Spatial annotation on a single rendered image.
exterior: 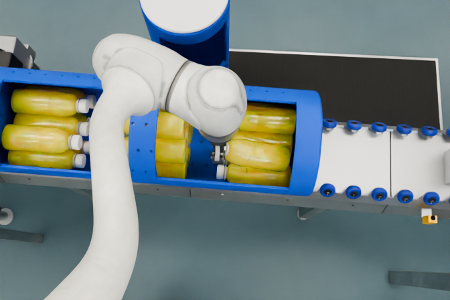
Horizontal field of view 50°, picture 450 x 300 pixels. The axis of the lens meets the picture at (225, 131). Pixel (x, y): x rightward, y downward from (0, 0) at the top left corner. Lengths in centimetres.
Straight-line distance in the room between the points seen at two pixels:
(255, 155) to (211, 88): 46
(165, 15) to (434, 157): 93
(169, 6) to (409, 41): 160
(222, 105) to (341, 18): 202
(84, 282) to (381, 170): 109
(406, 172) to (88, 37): 182
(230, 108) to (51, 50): 204
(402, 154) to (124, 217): 106
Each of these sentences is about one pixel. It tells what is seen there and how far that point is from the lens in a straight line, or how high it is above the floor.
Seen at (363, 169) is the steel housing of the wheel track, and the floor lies 93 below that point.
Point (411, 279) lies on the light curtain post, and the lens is 222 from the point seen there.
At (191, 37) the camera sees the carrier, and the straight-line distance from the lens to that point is 151.
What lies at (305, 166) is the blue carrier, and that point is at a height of 120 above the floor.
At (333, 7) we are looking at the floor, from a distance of 278.
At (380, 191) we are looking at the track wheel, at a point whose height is 98.
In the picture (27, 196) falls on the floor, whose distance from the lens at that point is 257.
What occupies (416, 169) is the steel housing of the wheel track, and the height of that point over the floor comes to 93.
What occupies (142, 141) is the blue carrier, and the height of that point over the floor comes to 122.
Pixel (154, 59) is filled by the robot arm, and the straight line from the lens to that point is 85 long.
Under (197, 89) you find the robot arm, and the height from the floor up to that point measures 162.
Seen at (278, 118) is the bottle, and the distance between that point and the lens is 128.
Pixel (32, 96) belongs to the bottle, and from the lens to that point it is 139.
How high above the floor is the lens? 236
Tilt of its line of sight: 75 degrees down
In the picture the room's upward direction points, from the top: straight up
